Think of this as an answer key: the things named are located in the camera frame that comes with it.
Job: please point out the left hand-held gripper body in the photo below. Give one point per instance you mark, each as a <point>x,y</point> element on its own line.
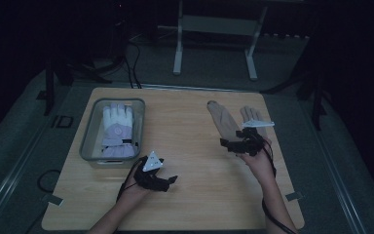
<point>149,177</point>

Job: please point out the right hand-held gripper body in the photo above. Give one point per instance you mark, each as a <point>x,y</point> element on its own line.
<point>251,141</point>

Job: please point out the plain beige knit glove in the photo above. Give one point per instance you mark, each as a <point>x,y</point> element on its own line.
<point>224,120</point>

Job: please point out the beige glove with dark button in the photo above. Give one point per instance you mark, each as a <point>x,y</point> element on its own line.
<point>251,113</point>

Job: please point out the purple white ski glove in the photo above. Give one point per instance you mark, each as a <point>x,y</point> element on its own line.
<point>117,130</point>

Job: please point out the clear plastic bin grey rim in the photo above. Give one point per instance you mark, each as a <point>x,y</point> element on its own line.
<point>92,136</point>

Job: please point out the person's left hand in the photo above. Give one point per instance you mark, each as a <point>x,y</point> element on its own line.
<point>133,191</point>

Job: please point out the person's right hand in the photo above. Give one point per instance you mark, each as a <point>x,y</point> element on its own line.
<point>259,164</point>

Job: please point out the grey tape piece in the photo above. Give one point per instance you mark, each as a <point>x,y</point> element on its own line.
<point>52,200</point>
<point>294,196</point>

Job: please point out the black metal stand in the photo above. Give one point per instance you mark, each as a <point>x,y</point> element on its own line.
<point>316,104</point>

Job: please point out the black tripod stand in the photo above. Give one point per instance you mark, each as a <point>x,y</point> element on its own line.
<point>49,87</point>

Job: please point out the white metal table frame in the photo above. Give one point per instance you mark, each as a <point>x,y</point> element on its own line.
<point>219,25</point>

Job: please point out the black rectangular floor bracket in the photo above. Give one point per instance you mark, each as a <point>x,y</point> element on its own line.
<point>53,122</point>

